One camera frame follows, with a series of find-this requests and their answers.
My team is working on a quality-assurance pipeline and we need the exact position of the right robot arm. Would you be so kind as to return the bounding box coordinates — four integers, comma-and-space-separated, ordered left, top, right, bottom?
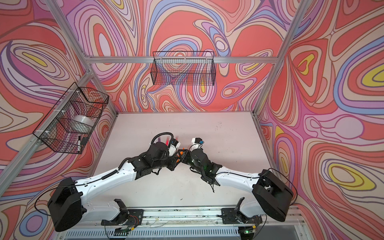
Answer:
178, 148, 294, 222

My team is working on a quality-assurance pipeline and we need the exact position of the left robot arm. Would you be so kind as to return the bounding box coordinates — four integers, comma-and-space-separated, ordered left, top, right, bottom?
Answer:
47, 140, 181, 232

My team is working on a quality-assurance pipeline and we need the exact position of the black marker in basket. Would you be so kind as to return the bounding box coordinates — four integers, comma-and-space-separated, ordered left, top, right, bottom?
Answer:
77, 136, 82, 154

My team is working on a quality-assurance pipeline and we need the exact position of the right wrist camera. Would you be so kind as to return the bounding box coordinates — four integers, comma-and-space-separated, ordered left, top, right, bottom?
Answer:
190, 138, 204, 151

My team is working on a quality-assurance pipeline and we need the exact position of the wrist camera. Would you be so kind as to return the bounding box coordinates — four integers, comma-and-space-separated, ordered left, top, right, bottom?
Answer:
190, 138, 204, 151
169, 139, 181, 157

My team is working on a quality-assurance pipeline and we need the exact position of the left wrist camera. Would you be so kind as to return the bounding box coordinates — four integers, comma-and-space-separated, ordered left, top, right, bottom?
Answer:
169, 139, 181, 157

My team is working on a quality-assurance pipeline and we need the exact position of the back black wire basket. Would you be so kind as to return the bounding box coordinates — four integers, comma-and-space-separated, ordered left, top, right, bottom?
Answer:
151, 51, 216, 86

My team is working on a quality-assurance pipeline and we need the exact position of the black wire basket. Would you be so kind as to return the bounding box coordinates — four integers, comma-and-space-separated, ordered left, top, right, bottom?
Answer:
33, 83, 109, 155
151, 51, 216, 86

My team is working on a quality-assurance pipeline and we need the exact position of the left black wire basket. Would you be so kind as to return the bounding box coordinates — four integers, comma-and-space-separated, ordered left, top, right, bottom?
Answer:
33, 83, 109, 155

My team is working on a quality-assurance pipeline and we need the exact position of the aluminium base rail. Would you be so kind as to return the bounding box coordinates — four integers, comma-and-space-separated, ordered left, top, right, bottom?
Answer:
62, 202, 305, 231

